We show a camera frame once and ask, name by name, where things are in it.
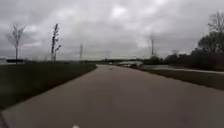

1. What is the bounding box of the narrow dark tree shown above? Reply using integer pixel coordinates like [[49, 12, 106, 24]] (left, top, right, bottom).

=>
[[50, 23, 63, 62]]

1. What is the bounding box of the grass strip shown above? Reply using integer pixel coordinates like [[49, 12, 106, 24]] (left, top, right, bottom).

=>
[[131, 65, 224, 91]]

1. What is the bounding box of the row of trees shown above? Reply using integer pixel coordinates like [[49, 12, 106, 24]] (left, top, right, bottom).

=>
[[163, 11, 224, 72]]

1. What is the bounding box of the grey concrete path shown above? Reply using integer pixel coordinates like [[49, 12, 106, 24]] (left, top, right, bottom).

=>
[[0, 64, 224, 128]]

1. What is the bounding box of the tall pylon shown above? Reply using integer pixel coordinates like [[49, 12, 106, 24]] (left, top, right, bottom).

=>
[[78, 43, 84, 61], [149, 34, 156, 58]]

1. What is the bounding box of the grey road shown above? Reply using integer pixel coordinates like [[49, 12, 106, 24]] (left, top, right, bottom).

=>
[[141, 64, 224, 76]]

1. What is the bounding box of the dark grass field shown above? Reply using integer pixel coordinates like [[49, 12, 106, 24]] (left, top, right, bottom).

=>
[[0, 61, 98, 110]]

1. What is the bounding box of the bare forked tree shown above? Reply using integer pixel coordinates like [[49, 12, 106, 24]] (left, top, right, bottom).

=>
[[6, 23, 27, 62]]

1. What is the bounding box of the white building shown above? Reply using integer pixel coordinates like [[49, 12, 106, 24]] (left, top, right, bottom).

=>
[[117, 60, 144, 68], [0, 57, 8, 66]]

